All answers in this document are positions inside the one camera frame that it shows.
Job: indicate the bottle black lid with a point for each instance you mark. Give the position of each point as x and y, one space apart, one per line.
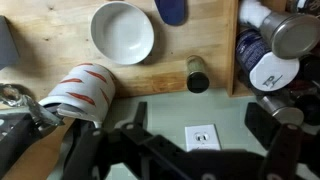
310 96

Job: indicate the metal serving spoon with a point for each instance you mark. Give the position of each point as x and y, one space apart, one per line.
20 100

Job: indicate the white ceramic bowl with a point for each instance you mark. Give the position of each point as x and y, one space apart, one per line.
122 32

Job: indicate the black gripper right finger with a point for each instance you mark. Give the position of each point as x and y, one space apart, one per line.
283 150

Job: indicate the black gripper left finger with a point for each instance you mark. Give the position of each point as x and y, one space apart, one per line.
110 153

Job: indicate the tall salt grinder silver top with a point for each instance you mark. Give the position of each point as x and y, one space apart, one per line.
286 33

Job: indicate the white wall outlet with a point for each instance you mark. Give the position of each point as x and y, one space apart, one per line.
202 136

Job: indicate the wooden spice tray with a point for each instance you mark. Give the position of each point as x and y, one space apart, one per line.
232 50

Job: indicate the blue canister white lid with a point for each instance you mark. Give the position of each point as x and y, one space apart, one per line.
263 60

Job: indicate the small glass jar dark lid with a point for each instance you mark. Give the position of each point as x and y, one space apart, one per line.
197 75

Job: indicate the dark pepper grinder silver top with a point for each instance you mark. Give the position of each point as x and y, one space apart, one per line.
283 110

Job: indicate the white utensil crock orange marks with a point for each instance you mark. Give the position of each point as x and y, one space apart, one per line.
85 91

